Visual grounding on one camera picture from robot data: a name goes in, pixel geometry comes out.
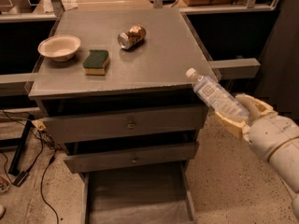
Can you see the grey middle drawer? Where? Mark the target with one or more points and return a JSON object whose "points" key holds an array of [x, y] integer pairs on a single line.
{"points": [[85, 163]]}

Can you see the grey drawer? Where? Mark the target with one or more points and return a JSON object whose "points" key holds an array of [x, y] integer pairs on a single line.
{"points": [[148, 194], [122, 123], [85, 163]]}

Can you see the grey bottom drawer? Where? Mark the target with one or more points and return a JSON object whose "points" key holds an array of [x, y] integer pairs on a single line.
{"points": [[148, 194]]}

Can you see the grey top drawer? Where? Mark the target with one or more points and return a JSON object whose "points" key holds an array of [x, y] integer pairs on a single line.
{"points": [[122, 123]]}

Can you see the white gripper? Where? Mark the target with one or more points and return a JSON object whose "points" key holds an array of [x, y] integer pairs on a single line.
{"points": [[271, 135]]}

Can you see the green yellow sponge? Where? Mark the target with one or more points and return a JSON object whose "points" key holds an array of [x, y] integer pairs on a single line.
{"points": [[97, 61]]}

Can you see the white power strip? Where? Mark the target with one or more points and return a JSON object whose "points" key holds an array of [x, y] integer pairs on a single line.
{"points": [[38, 123]]}

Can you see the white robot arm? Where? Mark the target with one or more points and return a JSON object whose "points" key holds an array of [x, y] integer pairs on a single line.
{"points": [[285, 161]]}

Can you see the blue plastic water bottle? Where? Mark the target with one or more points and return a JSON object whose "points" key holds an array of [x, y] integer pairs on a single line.
{"points": [[216, 97]]}

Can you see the grey drawer cabinet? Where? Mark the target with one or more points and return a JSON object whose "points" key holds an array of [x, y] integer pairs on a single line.
{"points": [[148, 75]]}

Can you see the grey horizontal rail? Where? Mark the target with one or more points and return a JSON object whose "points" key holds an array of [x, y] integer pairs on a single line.
{"points": [[236, 68]]}

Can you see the white bowl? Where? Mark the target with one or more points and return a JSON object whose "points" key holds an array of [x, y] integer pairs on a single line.
{"points": [[60, 48]]}

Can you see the crushed soda can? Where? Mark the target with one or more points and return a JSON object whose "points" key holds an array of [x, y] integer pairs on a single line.
{"points": [[132, 37]]}

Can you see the black metal stand leg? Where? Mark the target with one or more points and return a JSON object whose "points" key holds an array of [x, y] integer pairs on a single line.
{"points": [[13, 169]]}

